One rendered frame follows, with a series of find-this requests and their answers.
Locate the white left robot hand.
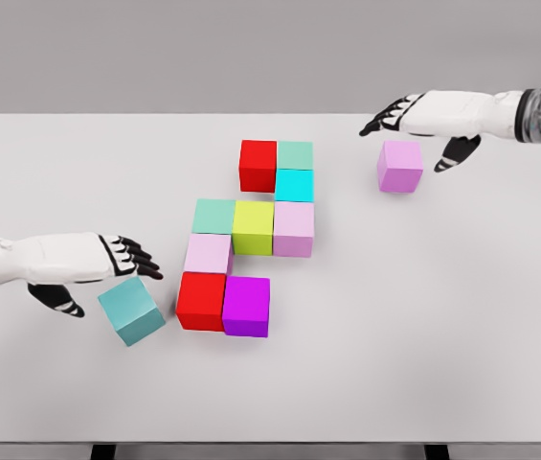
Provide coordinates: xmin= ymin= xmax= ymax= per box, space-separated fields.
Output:
xmin=27 ymin=232 xmax=165 ymax=319

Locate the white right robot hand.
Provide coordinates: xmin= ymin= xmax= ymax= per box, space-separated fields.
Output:
xmin=358 ymin=91 xmax=484 ymax=174

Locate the orchid pink cube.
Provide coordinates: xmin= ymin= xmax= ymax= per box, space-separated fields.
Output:
xmin=376 ymin=139 xmax=424 ymax=195

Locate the teal cube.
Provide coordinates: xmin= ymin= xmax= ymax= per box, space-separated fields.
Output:
xmin=97 ymin=275 xmax=167 ymax=348

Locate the pale pink cube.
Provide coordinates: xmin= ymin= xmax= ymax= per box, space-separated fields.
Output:
xmin=183 ymin=232 xmax=236 ymax=277

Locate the red cube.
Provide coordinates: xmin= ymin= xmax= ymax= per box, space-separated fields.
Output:
xmin=238 ymin=139 xmax=279 ymax=194
xmin=174 ymin=271 xmax=228 ymax=333

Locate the mint green cube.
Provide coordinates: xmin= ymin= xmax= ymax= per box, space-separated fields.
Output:
xmin=191 ymin=197 xmax=237 ymax=237
xmin=276 ymin=140 xmax=315 ymax=172

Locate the cyan cube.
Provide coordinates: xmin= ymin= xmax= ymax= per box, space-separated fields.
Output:
xmin=273 ymin=168 xmax=316 ymax=203

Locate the magenta purple cube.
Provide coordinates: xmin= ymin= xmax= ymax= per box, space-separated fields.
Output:
xmin=221 ymin=275 xmax=271 ymax=338

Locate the yellow-green cube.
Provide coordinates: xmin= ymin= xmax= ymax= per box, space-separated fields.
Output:
xmin=231 ymin=199 xmax=276 ymax=257

